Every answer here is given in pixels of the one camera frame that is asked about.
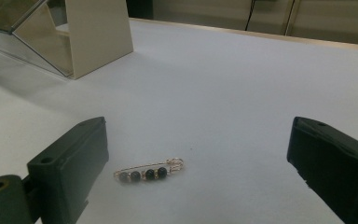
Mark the white display box clear lid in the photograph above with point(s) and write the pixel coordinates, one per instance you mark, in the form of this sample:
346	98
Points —
99	37

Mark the white paper sheet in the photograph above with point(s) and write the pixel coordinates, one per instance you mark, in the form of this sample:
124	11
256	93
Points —
230	93

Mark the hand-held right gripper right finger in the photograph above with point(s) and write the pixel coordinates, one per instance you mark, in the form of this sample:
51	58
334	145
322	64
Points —
335	161

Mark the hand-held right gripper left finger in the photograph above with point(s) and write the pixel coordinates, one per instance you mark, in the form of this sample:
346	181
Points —
71	161

